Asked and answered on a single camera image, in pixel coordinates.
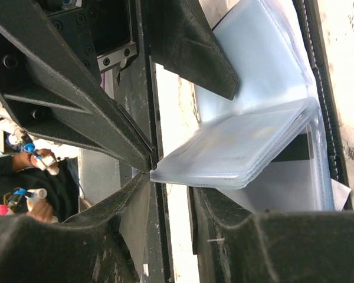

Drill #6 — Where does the second operator hand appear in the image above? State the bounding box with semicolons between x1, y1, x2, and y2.
26;199;53;223

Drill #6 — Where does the white striped card in wallet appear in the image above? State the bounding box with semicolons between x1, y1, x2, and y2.
220;133;316;212

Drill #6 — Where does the black mounting base rail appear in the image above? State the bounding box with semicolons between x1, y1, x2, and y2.
79;58;201;283

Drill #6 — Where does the operator hand with controller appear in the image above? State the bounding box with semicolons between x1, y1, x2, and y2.
12;149;56;172

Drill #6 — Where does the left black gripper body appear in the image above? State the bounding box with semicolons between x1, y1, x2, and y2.
37;1;137;74

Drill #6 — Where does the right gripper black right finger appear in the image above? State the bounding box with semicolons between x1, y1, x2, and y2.
188;187;354;282

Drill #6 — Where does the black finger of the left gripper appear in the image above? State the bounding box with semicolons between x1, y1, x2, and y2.
0;1;157;171
142;1;239;100

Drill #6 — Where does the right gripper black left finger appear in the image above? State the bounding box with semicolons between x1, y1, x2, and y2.
0;173;150;282

